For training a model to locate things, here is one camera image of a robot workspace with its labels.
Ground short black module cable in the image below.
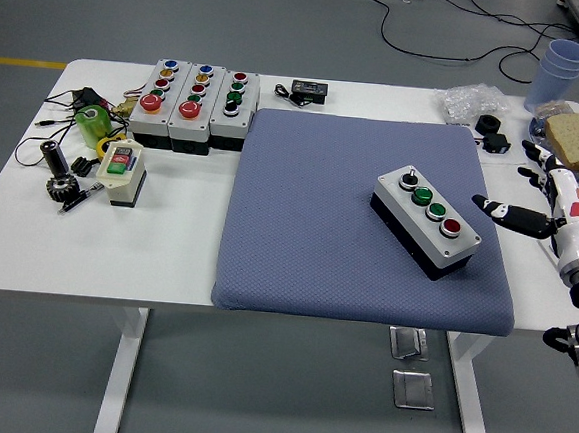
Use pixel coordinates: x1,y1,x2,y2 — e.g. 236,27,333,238
272,83,306,109

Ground black pen tool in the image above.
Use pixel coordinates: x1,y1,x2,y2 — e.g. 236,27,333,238
57,177,106,219

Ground small black display module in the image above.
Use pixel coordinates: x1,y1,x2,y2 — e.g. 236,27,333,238
287,78,331,106

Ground brass fitting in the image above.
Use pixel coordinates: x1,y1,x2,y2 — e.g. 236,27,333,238
111,95,138,120

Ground translucent green tape roll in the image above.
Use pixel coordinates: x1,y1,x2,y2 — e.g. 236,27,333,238
71,102,115,151

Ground five-button grey control box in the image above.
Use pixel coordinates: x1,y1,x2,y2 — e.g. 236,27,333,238
166,60,229,158
125,56,193,152

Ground clear plastic bag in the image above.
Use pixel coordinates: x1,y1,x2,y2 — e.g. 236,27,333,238
431,80,512,129

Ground cream red-green switch box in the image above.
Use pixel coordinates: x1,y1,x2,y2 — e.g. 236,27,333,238
93,135,150,210

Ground white table leg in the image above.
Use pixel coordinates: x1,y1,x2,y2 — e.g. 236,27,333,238
437,331,504,433
91,304,152,433

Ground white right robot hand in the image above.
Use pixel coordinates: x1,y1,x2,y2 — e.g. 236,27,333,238
465,135,579,281

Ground stacked pale blue cups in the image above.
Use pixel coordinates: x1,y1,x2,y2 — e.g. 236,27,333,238
522,37,579,118

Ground tilted metal floor socket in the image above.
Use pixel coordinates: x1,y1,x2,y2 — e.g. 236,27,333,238
387,326,432,363

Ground black power adapter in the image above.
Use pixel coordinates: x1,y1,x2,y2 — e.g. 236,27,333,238
71,86,111,114

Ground flat metal floor socket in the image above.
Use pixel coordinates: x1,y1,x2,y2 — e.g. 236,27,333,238
389,368,438,412

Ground black metal gear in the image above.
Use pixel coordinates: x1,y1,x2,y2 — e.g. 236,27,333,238
44,172,82,206

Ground black servo motor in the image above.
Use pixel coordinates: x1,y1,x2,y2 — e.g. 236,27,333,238
477,132,513,158

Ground black metal cylinder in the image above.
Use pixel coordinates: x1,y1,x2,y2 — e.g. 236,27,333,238
38,139,72,178

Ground four-button grey control box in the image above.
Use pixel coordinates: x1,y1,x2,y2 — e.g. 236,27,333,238
208,68,263,154

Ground four-button box with selector knob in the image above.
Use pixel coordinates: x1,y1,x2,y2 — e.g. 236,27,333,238
363,161,489,287

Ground black ring part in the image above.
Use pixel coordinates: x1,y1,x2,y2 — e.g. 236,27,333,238
475,114,504,137

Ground thin black table cable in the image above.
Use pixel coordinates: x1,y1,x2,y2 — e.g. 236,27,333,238
12,83,132,174

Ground black floor cable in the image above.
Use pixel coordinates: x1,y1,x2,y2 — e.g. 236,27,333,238
377,0,559,86

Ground blue-grey padded mat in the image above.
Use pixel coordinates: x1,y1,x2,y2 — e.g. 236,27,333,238
210,104,531,338

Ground yellow tape roll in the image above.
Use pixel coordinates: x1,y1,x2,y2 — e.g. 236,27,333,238
95,130,129,159

